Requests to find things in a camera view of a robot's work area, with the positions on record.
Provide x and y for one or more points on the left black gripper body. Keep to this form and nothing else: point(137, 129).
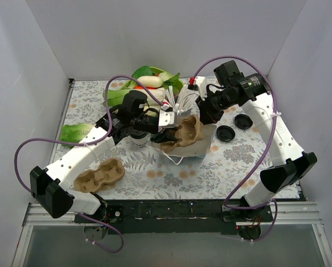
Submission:
point(157, 132)

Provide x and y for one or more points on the white wrapped straws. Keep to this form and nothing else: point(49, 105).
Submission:
point(185, 101)

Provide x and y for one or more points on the aluminium frame rail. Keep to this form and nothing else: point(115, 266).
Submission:
point(294, 237)

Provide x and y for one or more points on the white radish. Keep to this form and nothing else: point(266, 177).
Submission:
point(151, 81)

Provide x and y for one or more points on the brown pulp cup carrier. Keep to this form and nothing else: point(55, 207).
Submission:
point(108, 173)
point(189, 131)

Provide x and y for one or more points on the long green napa cabbage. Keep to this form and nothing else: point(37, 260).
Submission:
point(115, 97)

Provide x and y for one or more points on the green bok choy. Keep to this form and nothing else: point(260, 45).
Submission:
point(142, 71)

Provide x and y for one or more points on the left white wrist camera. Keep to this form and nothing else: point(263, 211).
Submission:
point(167, 118)

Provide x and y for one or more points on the white paper bag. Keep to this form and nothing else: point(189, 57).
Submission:
point(199, 149)

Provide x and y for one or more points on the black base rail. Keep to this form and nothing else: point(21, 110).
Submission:
point(177, 216)

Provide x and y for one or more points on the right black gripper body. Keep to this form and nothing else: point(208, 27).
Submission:
point(206, 108)

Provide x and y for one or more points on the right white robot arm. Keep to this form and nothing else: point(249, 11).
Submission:
point(243, 84)

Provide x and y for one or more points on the small bok choy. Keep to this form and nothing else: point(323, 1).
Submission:
point(171, 80)

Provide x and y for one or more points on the white paper coffee cup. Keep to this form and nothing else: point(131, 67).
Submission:
point(140, 139)

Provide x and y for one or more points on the black coffee lid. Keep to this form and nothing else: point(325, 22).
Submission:
point(243, 122)
point(225, 133)

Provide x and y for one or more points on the green plastic basket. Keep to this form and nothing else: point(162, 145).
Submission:
point(157, 71)

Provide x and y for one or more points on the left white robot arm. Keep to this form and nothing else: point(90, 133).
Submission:
point(51, 186)

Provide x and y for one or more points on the floral table mat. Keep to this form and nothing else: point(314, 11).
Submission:
point(151, 175)

